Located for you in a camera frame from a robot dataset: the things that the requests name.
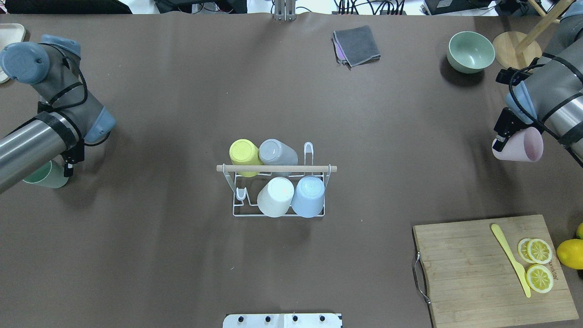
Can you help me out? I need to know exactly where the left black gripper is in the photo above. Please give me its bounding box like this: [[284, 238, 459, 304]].
[[61, 141, 85, 178]]

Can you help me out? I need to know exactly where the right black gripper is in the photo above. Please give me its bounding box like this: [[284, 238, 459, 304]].
[[494, 108, 519, 152]]

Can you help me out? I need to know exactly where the green cup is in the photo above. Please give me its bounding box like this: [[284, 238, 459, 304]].
[[23, 160, 69, 189]]

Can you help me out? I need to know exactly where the pink cup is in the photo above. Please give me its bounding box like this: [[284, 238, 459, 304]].
[[492, 127, 544, 162]]

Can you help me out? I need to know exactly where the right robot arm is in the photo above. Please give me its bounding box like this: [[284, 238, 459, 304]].
[[492, 0, 583, 164]]

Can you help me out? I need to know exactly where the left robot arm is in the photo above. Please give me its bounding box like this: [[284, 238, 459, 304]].
[[0, 35, 116, 192]]

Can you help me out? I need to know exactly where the light blue cup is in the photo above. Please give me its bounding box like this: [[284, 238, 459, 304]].
[[291, 176, 325, 218]]

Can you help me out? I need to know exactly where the grey cup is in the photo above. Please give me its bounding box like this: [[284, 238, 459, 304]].
[[259, 138, 298, 165]]

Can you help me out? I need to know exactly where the white cup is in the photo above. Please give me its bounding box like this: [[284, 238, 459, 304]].
[[257, 177, 294, 218]]

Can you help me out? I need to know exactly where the wooden mug tree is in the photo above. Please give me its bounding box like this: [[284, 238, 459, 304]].
[[493, 0, 574, 69]]

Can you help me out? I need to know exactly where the green bowl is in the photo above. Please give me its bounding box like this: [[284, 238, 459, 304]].
[[446, 31, 496, 73]]

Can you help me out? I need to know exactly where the green lime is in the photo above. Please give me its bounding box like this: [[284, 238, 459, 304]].
[[575, 223, 583, 240]]

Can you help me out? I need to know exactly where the whole lemon near board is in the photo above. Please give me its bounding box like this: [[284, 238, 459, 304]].
[[556, 239, 583, 270]]

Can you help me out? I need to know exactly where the yellow plastic knife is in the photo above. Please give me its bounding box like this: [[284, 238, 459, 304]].
[[490, 223, 532, 297]]

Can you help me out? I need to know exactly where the lemon slice top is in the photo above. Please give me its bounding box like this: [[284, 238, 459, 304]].
[[526, 264, 554, 293]]

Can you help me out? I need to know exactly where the bamboo cutting board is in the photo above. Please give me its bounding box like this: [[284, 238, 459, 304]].
[[413, 215, 579, 328]]

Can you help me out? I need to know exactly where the beige tray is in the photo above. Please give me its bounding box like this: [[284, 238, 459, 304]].
[[0, 23, 26, 84]]

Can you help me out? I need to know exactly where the grey folded cloth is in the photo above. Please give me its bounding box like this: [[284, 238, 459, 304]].
[[332, 25, 381, 68]]

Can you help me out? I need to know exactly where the purple cloth under grey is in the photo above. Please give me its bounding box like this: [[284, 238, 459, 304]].
[[332, 38, 347, 65]]

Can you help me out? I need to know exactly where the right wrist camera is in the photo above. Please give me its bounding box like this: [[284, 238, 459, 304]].
[[496, 68, 532, 87]]

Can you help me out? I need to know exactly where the white wire cup rack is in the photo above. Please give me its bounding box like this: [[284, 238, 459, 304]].
[[216, 138, 338, 218]]

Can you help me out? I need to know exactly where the aluminium frame post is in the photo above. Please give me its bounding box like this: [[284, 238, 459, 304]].
[[272, 0, 297, 21]]

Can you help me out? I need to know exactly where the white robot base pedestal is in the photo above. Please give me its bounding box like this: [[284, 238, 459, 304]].
[[222, 312, 343, 328]]

